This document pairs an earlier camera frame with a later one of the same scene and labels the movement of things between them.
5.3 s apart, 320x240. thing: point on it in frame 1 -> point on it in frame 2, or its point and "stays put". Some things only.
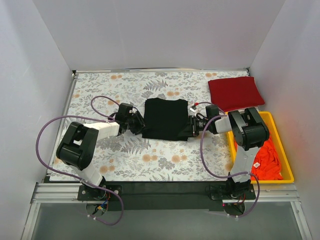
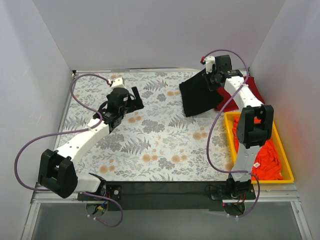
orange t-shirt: x=266 y=165 stays put
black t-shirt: x=167 y=119 -> x=200 y=94
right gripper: x=192 y=125 -> x=210 y=78
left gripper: x=138 y=123 -> x=133 y=103
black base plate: x=164 y=196 stays put
